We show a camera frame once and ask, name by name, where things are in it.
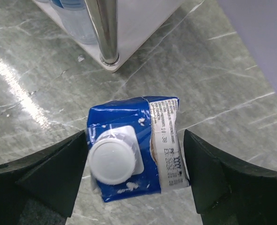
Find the white two-tier shelf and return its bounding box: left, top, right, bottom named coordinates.
left=31, top=0, right=188, bottom=73

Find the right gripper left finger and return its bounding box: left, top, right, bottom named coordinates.
left=0, top=131, right=88, bottom=225

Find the grape juice carton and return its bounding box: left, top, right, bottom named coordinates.
left=87, top=96, right=190, bottom=203

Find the water bottle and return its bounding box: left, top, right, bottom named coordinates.
left=50, top=0, right=97, bottom=45

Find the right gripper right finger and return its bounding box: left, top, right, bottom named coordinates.
left=184, top=130, right=277, bottom=225

